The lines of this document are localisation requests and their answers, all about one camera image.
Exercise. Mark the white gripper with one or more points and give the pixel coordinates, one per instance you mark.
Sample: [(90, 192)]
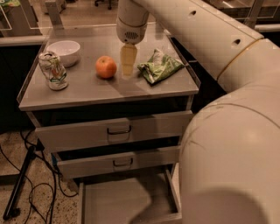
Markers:
[(130, 32)]

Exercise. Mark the orange fruit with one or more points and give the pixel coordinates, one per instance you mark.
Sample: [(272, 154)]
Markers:
[(105, 67)]

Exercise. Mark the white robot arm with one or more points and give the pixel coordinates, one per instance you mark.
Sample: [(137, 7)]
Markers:
[(230, 153)]

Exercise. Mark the grey top drawer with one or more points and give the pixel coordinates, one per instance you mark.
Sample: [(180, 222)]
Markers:
[(85, 135)]

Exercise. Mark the grey drawer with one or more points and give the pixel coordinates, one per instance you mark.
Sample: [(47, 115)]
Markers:
[(144, 196), (120, 162), (85, 135)]

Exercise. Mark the grey metal drawer cabinet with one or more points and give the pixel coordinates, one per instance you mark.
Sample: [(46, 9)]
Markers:
[(89, 98)]

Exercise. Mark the grey middle drawer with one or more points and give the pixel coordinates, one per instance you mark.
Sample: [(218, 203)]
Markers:
[(120, 162)]

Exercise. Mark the grey bottom drawer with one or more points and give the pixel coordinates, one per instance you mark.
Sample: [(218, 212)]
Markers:
[(144, 196)]

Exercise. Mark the green crumpled chip bag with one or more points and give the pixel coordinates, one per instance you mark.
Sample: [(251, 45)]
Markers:
[(159, 67)]

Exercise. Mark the black office chair base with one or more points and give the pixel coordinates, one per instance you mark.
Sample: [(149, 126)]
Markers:
[(110, 4)]

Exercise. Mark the white ceramic bowl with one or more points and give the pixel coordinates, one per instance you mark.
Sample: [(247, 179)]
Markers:
[(68, 51)]

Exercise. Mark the crushed soda can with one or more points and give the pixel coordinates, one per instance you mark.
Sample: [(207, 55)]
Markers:
[(53, 70)]

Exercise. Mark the black stand leg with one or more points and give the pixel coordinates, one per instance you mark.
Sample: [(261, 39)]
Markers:
[(18, 183)]

